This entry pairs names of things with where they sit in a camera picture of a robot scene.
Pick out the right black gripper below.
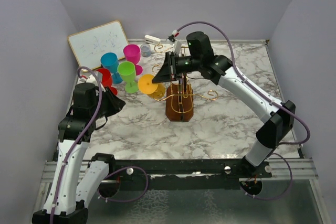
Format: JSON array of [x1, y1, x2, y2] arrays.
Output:
[[152, 52, 201, 84]]

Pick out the yellow plastic wine glass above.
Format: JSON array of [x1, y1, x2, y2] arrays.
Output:
[[138, 74, 165, 100]]

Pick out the red plastic wine glass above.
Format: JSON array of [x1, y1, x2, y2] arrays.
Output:
[[95, 68, 118, 95]]

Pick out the green plastic wine glass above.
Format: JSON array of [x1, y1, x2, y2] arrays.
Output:
[[118, 61, 139, 93]]

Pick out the magenta plastic wine glass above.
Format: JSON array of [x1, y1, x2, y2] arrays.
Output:
[[123, 44, 143, 76]]

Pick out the blue plastic wine glass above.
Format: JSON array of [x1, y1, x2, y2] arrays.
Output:
[[100, 52, 123, 84]]

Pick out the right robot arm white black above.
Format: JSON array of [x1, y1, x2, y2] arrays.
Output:
[[152, 31, 296, 177]]

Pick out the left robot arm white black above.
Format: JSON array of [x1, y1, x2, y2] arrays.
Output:
[[32, 83, 125, 223]]

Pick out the white whiteboard eraser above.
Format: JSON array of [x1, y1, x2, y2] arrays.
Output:
[[144, 35, 161, 45]]

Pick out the gold wire wine glass rack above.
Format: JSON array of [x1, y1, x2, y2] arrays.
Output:
[[155, 46, 218, 122]]

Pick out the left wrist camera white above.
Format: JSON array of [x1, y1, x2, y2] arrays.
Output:
[[78, 74, 107, 92]]

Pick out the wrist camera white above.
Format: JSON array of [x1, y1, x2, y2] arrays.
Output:
[[165, 30, 182, 55], [78, 74, 107, 92]]

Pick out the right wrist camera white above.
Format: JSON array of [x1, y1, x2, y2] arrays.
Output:
[[165, 30, 182, 55]]

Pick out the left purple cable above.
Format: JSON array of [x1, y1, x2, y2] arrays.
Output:
[[48, 66, 149, 224]]

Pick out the purple cable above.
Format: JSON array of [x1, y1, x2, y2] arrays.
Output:
[[48, 66, 149, 224], [174, 20, 310, 200]]

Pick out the small whiteboard gold frame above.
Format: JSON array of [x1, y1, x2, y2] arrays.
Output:
[[68, 20, 129, 69]]

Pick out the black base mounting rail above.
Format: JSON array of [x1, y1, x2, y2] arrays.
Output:
[[99, 158, 271, 195]]

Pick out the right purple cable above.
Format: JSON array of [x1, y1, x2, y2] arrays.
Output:
[[174, 20, 310, 200]]

